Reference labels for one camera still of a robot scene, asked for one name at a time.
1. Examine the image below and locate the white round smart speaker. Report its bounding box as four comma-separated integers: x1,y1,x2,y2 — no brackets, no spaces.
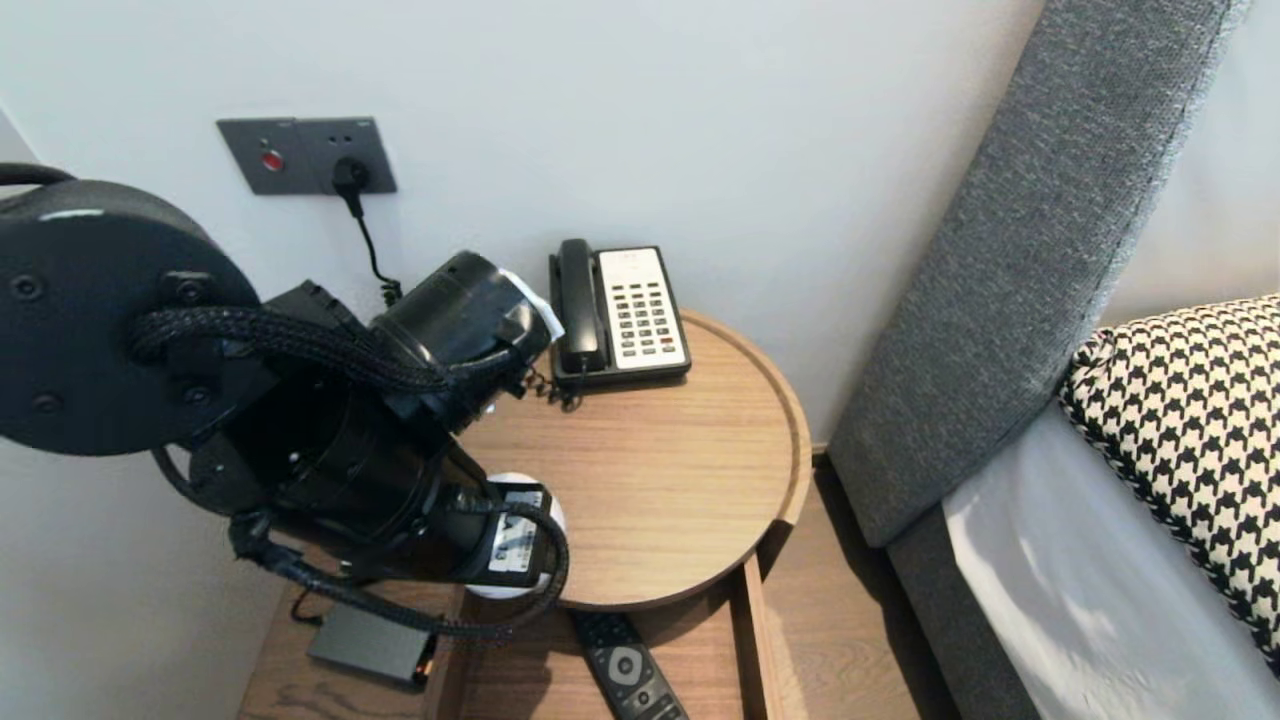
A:
463,472,568,601

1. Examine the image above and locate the black TV remote control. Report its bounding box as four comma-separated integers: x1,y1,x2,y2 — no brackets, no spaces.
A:
568,610,689,720

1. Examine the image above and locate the curved wooden table drawer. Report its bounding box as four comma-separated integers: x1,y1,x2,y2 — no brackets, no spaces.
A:
425,555,786,720

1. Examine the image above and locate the grey power adapter box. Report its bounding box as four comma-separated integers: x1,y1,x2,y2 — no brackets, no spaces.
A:
306,600,441,691

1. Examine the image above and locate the round wooden side table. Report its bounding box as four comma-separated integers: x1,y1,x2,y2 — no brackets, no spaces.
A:
455,308,813,611

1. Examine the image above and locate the black telephone handset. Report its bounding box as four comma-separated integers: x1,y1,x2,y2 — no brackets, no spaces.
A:
556,238,610,376

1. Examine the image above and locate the black and white desk telephone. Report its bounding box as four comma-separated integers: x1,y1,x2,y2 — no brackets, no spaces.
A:
547,245,692,389

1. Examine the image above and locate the black power plug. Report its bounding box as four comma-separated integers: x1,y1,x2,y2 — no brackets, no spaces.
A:
332,157,372,218

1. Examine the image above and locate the white bed sheet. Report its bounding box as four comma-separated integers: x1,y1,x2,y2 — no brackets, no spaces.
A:
942,405,1280,720

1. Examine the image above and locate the grey fabric bed headboard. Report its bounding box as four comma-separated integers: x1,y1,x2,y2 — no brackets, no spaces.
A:
830,0,1256,720

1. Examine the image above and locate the black white houndstooth pillow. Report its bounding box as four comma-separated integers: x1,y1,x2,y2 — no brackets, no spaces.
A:
1058,293,1280,681

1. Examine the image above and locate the black coiled handset cord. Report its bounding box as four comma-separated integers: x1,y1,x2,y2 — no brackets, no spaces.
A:
515,365,583,411

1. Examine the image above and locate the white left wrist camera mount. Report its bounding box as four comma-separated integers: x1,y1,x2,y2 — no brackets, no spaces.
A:
495,268,567,343

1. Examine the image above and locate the black braided left cable sleeve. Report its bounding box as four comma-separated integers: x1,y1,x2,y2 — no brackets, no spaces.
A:
128,305,573,643

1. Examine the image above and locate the black coiled power cable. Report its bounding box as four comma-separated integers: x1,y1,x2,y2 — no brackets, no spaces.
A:
290,188,403,626

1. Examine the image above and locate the grey wall power socket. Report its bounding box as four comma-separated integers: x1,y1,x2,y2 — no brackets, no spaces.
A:
299,117,399,194

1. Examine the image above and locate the grey wall plate red button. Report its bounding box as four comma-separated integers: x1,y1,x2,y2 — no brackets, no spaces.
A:
217,119,305,196

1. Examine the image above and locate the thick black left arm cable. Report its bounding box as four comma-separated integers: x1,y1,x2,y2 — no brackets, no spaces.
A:
0,162,78,189

